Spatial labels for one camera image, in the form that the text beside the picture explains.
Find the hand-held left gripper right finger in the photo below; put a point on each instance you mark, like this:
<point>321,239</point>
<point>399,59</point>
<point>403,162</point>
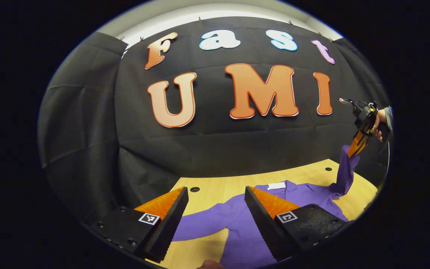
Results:
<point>263,228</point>

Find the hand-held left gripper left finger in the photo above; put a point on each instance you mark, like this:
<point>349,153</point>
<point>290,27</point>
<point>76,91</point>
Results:
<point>170,228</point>

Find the black backdrop cloth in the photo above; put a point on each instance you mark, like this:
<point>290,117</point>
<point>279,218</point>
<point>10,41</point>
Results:
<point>218,149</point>

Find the purple shirt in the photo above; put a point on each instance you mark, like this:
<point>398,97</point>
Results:
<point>245,220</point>

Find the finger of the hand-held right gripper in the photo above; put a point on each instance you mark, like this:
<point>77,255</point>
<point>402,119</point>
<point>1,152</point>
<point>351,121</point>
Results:
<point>362,141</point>
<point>354,144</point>

